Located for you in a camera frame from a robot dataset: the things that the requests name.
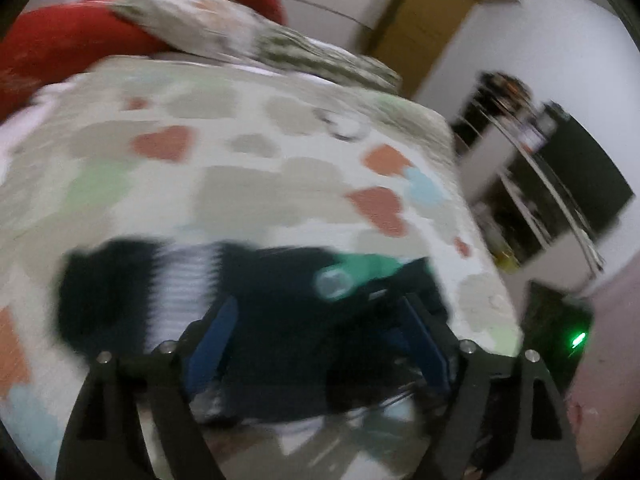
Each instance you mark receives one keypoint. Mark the olive cloud pattern pillow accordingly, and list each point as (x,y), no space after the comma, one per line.
(285,49)

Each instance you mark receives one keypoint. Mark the white tv cabinet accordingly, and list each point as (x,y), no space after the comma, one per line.
(529,221)

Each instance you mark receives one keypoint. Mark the long red bolster pillow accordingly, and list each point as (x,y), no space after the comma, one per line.
(50,44)

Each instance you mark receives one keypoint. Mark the navy striped pants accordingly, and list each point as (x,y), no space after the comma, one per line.
(317,331)

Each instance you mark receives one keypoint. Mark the white bed sheet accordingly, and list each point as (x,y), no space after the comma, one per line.
(18,126)

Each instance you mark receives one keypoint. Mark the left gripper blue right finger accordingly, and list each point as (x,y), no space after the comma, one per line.
(432,344)

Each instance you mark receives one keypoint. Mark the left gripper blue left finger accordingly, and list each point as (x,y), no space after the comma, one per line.
(200,367)

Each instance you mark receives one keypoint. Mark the wooden door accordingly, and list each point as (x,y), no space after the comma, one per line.
(410,36)

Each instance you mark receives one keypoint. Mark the patchwork heart quilt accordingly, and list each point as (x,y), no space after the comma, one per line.
(195,154)

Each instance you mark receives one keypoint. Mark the black television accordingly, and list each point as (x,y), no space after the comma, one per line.
(578,167)

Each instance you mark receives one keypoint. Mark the cluttered shoe rack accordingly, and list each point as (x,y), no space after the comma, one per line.
(496,95)

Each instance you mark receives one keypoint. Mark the floral white pillow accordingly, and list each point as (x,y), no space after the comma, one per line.
(207,28)

